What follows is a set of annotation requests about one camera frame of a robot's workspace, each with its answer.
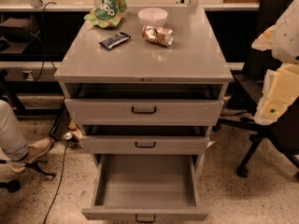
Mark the grey middle drawer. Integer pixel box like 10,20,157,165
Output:
82,125,209,155

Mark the black hanging cable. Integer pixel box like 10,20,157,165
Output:
29,1,59,81

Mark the tan shoe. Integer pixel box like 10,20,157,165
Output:
11,137,52,174

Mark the grey drawer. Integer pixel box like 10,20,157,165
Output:
82,154,207,224
64,83,224,126
82,125,209,155

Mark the white bowl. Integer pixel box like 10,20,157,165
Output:
138,7,168,26

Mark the green chip bag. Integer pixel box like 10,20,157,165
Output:
84,0,127,29

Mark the dark blue snack bar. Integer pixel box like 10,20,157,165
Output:
100,32,131,50

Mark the silver round floor object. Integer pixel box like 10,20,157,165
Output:
63,132,73,141

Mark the light jeans leg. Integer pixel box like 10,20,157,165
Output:
0,100,28,161

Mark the black chair base left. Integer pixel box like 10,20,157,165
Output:
0,159,57,194

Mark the black floor cable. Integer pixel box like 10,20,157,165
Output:
42,142,69,224

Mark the grey bottom drawer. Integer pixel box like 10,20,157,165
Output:
82,154,207,224

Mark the grey metal drawer cabinet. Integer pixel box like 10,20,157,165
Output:
53,5,235,173

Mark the black office chair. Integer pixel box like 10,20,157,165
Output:
218,0,299,178

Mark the wall power outlet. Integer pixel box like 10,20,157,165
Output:
23,70,34,81

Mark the crushed golden snack bag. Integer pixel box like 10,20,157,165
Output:
142,25,174,47

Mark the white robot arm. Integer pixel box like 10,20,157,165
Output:
251,0,299,125

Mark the grey top drawer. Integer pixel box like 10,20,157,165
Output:
64,83,224,126

